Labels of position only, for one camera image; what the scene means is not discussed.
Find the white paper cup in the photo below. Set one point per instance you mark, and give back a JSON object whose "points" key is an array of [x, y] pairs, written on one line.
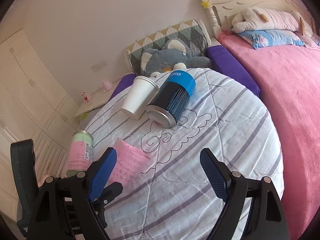
{"points": [[140, 94]]}

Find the cream bedside table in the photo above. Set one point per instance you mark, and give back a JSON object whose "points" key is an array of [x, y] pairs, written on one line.
{"points": [[98, 99]]}

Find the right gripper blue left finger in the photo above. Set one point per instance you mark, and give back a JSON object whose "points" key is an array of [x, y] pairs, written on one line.
{"points": [[86, 193]]}

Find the cream wardrobe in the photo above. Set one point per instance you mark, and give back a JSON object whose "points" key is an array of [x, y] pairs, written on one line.
{"points": [[33, 106]]}

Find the green pink labelled can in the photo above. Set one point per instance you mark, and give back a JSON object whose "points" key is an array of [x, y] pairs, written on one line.
{"points": [[80, 153]]}

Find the white wall socket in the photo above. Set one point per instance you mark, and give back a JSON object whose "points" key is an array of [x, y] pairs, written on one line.
{"points": [[97, 67]]}

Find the pink rabbit figurine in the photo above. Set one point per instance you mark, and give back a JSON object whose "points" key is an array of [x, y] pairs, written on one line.
{"points": [[107, 85]]}

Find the grey plush toy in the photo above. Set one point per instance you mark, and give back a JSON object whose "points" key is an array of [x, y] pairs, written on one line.
{"points": [[175, 55]]}

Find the yellow star sticker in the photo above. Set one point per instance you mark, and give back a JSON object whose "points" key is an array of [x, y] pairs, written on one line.
{"points": [[206, 4]]}

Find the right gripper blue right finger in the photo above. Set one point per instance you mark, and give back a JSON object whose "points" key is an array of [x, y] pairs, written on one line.
{"points": [[229, 188]]}

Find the cream wooden headboard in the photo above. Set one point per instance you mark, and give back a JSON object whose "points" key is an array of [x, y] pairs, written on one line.
{"points": [[222, 11]]}

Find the purple bolster cushion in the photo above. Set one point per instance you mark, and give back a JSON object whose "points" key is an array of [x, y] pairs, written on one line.
{"points": [[224, 63]]}

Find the blue black metal can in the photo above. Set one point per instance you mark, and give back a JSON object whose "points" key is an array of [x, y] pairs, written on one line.
{"points": [[168, 104]]}

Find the blue cartoon pillow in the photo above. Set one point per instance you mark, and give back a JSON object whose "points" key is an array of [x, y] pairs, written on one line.
{"points": [[270, 38]]}

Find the white heart figurine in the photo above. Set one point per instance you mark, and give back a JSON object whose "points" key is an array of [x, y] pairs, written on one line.
{"points": [[86, 97]]}

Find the pink bed blanket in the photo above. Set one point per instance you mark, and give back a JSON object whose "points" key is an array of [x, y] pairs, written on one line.
{"points": [[288, 78]]}

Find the pink lined clear plastic cup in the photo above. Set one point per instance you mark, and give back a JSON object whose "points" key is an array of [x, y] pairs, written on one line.
{"points": [[130, 162]]}

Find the striped white quilt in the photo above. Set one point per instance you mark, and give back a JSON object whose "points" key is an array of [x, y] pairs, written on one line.
{"points": [[172, 197]]}

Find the cream plush dog toy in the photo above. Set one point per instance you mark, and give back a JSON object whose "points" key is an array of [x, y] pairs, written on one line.
{"points": [[254, 18]]}

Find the triangle patterned quilted pillow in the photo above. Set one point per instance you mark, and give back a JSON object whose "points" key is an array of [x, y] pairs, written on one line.
{"points": [[192, 32]]}

